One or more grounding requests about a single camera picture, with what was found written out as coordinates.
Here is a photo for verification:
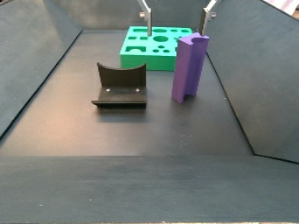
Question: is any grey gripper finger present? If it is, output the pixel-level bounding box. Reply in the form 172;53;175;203
199;0;218;36
136;0;152;37

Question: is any purple arch block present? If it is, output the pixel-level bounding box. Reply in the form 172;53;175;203
172;32;210;103

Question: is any green shape sorting board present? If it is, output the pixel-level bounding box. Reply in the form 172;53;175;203
119;26;192;71

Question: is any black curved stand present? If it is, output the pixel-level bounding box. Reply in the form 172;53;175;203
91;63;147;107

